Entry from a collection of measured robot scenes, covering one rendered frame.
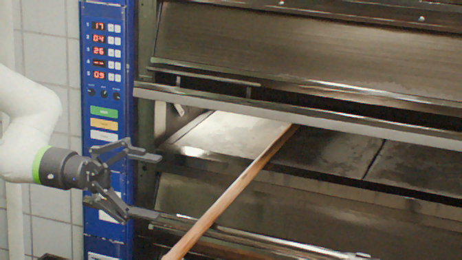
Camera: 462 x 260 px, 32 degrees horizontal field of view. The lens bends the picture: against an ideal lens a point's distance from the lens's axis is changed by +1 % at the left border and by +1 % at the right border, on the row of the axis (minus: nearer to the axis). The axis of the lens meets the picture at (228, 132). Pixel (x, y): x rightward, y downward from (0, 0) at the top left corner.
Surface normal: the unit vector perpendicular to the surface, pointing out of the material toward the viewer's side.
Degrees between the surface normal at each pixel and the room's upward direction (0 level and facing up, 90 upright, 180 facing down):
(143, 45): 90
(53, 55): 90
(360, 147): 0
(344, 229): 70
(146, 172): 90
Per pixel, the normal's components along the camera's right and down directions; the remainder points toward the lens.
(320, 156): 0.04, -0.94
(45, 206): -0.36, 0.31
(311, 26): -0.33, -0.03
